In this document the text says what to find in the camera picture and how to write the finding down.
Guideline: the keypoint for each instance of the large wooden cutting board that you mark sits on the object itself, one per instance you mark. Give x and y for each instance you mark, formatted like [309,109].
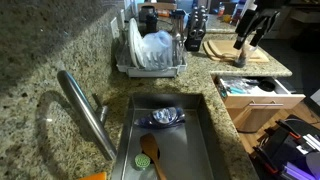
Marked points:
[213,53]

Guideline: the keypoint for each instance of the blue glass dish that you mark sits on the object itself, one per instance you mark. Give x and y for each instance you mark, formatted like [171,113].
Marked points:
[161,117]

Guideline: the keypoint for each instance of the clear plastic cutlery bag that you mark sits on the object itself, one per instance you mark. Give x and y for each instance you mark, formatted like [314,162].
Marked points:
[238,82]

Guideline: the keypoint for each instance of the black round drawer item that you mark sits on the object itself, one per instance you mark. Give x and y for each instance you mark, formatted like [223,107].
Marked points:
[266,86]

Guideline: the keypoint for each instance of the black robot cart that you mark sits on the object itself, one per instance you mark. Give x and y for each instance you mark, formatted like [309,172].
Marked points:
[283,146]

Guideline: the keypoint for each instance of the white plate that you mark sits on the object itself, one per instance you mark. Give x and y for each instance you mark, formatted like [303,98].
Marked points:
[135,43]

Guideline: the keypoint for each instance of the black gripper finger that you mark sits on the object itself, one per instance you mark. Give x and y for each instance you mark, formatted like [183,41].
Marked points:
[241,33]
[261,31]

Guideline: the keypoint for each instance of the small wooden cutting board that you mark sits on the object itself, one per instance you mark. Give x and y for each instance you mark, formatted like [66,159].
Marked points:
[226,46]

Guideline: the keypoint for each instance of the orange sponge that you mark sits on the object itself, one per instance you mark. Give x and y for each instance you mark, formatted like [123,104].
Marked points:
[95,176]

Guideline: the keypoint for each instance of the black grinder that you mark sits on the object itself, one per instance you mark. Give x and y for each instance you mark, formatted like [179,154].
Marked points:
[151,22]

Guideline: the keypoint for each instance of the curved steel faucet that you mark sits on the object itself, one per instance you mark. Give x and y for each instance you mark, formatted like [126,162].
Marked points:
[85,113]

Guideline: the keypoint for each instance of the stainless steel sink basin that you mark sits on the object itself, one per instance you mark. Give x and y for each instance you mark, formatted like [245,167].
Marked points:
[186,146]

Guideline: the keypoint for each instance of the black knife block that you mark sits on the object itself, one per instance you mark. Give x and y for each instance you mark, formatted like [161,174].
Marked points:
[195,41]

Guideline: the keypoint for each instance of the yellow object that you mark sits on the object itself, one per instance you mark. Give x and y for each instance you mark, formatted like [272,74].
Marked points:
[227,18]

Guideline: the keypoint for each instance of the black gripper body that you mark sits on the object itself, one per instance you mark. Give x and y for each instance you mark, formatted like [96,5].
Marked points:
[266,10]

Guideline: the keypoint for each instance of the clear plastic container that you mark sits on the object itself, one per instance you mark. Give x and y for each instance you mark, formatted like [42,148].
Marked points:
[156,50]

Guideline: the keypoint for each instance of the orange label bottle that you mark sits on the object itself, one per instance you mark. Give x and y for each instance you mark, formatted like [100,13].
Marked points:
[221,9]

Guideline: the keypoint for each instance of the open wooden drawer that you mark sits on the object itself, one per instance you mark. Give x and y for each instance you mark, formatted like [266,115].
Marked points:
[263,100]

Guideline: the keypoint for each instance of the green round scrubber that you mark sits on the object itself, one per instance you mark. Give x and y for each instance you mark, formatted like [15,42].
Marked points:
[142,162]

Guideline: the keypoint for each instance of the wooden spatula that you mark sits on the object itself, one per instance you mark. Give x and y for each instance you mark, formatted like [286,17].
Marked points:
[151,148]

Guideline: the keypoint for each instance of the grey dish rack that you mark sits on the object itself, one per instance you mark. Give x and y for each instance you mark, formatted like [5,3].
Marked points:
[150,71]

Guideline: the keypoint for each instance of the black orange clamp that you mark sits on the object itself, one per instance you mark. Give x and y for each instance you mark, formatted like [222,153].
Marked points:
[266,163]
[288,131]

